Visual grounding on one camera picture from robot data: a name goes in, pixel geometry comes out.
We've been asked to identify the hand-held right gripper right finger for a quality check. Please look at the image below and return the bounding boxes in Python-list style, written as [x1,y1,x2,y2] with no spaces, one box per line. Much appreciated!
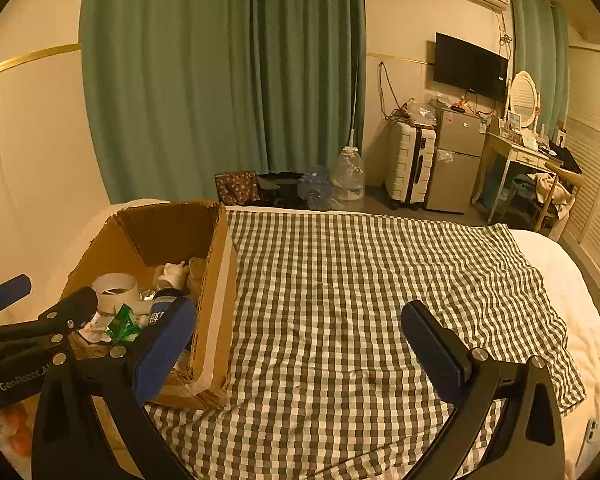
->
[401,301,566,480]

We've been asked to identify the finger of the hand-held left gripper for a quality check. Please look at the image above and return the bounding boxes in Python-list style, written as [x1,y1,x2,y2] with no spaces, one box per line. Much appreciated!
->
[0,274,33,328]
[0,287,100,357]

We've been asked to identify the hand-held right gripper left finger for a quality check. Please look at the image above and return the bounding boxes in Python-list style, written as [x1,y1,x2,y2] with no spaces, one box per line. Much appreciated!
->
[30,297,198,480]

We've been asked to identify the red white sachet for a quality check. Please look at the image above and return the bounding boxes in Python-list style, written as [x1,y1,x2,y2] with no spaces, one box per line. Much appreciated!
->
[77,317,111,344]

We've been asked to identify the clear jar with blue label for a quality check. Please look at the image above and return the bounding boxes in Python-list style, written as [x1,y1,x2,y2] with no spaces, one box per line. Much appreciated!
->
[139,287,182,341]

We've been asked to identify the green foil wrapper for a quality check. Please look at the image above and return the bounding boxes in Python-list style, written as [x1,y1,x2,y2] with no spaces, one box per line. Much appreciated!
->
[105,304,144,345]

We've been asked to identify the white tape roll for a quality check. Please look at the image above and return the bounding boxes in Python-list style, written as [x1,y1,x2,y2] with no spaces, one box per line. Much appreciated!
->
[91,272,139,317]

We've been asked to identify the brown cardboard box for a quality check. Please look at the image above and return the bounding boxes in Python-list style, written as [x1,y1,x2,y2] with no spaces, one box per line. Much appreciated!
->
[60,200,239,411]

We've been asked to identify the white plush hand fan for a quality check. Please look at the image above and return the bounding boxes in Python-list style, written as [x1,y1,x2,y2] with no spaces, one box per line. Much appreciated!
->
[160,260,191,291]

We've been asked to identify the orange patterned cloth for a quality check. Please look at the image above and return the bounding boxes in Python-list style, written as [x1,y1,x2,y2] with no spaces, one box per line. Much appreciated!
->
[0,404,37,462]

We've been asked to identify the grey white checked cloth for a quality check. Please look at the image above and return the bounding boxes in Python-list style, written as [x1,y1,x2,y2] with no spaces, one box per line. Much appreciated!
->
[145,210,587,480]

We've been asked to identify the brown patterned bag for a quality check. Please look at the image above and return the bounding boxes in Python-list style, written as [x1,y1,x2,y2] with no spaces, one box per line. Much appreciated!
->
[215,170,262,206]

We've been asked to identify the white suitcase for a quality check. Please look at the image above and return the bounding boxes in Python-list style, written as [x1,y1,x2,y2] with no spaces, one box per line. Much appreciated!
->
[384,121,437,211]

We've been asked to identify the clear water jug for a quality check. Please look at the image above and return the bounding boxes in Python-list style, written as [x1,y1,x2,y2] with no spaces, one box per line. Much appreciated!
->
[330,146,367,211]

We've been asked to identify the grey small fridge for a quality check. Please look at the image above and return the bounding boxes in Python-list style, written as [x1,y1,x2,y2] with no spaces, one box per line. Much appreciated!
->
[426,105,489,215]

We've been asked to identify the black bag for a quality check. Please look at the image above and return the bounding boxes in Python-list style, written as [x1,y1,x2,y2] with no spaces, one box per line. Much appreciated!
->
[260,175,306,207]

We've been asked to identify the pale clothes on chair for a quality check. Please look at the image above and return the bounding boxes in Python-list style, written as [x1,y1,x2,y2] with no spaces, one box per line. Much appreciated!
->
[527,172,574,207]

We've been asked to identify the crushed blue plastic bottle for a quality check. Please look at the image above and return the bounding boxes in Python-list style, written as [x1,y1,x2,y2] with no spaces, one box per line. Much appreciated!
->
[297,166,334,209]

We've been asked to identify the cream dressing table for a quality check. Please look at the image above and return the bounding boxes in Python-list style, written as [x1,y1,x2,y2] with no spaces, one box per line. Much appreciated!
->
[472,120,566,226]

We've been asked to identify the wooden chair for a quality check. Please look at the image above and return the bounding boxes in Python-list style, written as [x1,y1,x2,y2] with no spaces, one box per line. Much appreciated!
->
[530,160,584,234]

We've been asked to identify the black garment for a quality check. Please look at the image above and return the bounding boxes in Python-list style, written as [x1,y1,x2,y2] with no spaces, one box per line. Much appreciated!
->
[547,140,582,174]

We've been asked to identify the clear plastic bags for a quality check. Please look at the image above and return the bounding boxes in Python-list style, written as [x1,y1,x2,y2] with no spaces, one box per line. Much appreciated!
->
[405,100,439,127]

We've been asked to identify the white louvred wardrobe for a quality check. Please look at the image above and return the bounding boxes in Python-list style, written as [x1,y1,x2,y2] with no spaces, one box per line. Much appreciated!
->
[562,42,600,311]

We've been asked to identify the white pole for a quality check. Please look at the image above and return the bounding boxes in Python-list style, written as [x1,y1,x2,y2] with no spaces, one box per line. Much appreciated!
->
[349,57,361,150]

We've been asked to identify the wide green curtain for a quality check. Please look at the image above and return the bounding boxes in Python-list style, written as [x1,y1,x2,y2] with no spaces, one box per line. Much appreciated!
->
[79,0,369,206]

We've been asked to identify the white oval mirror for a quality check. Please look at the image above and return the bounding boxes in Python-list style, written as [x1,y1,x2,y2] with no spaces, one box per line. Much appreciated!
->
[507,71,542,132]

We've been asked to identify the narrow green curtain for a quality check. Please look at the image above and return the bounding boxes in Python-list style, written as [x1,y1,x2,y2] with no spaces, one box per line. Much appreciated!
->
[507,0,571,127]

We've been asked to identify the hanging wall cable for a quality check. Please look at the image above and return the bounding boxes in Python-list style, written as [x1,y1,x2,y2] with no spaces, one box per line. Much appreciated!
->
[377,60,407,122]

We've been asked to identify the black wall television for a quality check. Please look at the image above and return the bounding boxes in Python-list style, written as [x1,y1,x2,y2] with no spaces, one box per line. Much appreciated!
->
[434,32,510,101]

